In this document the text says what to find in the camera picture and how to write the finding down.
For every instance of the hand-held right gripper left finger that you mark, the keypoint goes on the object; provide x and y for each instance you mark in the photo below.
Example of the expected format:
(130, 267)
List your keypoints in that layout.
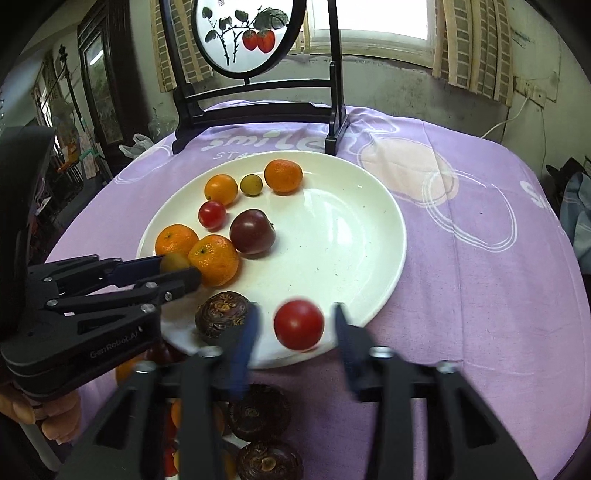
(242, 360)

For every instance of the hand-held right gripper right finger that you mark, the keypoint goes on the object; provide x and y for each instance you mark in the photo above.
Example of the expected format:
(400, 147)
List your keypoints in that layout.
(348, 355)

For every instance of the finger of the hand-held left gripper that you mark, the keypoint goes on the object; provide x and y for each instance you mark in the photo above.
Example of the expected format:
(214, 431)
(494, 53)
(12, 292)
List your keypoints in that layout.
(134, 268)
(175, 282)

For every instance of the small green-yellow fruit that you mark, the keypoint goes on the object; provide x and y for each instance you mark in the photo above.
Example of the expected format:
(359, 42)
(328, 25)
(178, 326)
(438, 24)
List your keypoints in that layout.
(175, 262)
(251, 185)

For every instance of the smooth orange round fruit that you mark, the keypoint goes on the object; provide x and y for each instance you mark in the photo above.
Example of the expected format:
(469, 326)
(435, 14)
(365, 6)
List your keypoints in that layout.
(221, 189)
(123, 371)
(176, 413)

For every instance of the white oval plate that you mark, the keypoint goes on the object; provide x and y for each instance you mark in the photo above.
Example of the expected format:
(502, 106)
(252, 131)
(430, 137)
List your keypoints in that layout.
(323, 240)

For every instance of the person's left hand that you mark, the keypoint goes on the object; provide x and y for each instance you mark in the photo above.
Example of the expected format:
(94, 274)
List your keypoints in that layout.
(57, 415)

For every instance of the large yellow-green fruit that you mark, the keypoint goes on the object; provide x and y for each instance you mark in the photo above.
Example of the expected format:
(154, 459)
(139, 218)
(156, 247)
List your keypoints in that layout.
(227, 465)

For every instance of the white plastic bag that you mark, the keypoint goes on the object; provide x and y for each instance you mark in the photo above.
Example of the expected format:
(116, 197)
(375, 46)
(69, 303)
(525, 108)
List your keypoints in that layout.
(138, 144)

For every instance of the purple printed tablecloth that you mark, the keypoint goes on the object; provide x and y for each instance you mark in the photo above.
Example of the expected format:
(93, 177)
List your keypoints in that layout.
(461, 300)

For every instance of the white standing fan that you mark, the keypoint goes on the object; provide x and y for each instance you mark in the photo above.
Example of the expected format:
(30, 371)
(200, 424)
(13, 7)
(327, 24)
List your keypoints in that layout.
(62, 108)

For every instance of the dark framed mirror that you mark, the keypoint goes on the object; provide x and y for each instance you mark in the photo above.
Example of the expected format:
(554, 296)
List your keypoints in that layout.
(99, 87)

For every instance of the beige checked curtain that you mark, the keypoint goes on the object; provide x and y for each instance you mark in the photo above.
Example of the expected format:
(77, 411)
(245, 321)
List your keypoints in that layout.
(175, 46)
(475, 46)

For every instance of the round painted screen on stand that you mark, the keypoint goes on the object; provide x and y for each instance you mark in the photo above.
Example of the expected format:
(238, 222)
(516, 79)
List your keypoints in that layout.
(240, 32)

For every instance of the blue cloth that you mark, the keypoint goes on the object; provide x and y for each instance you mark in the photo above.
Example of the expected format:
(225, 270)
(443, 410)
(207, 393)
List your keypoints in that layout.
(579, 198)

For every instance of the black cap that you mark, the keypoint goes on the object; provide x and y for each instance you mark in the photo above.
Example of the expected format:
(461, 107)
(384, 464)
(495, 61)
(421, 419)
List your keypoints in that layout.
(570, 168)

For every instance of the bright window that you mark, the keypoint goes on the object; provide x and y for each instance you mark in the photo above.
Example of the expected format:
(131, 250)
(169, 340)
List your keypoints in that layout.
(383, 18)

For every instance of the white wall power strip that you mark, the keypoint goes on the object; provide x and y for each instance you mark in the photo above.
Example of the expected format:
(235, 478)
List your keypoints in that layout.
(531, 90)

